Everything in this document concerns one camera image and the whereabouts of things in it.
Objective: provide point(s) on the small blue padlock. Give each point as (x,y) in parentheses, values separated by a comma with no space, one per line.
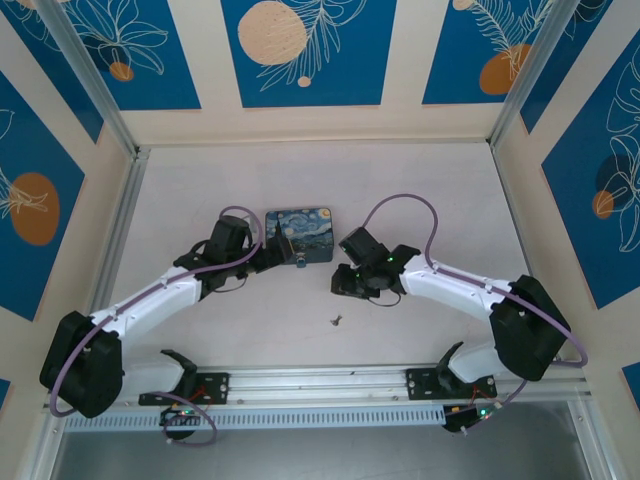
(300,261)

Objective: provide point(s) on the small silver key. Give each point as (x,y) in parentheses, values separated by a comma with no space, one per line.
(336,320)

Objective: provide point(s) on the starry night tin box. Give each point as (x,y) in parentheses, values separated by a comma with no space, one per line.
(310,230)

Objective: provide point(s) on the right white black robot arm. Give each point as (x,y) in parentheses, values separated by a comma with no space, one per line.
(445,291)

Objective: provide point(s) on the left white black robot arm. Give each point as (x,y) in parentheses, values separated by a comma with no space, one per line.
(145,305)

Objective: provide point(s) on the grey metal sheet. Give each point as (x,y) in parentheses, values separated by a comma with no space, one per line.
(325,455)

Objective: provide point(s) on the blue poster with peach circle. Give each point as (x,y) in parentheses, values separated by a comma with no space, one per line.
(350,65)

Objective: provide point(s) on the blue poster with white lily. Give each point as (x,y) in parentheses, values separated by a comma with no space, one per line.
(165,60)

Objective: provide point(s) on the blue poster with orange fern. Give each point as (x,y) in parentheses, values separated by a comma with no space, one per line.
(460,50)

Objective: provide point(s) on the long aluminium mounting rail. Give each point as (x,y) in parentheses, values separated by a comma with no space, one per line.
(325,382)

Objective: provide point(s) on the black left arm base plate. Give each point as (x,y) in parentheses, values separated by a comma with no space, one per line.
(215,387)

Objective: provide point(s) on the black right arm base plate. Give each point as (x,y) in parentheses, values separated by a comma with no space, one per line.
(422,382)

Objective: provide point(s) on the aluminium side rail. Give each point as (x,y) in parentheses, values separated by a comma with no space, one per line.
(127,200)

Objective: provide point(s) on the blue wall poster white leaves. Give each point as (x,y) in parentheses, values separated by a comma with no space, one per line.
(575,200)

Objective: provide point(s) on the blue wall poster orange oval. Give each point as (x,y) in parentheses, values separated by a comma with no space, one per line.
(30,150)

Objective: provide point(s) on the aluminium frame post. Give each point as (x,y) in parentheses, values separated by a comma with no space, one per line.
(95,80)
(535,75)

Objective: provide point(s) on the narrow plain blue wall poster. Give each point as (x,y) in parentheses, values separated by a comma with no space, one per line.
(55,60)

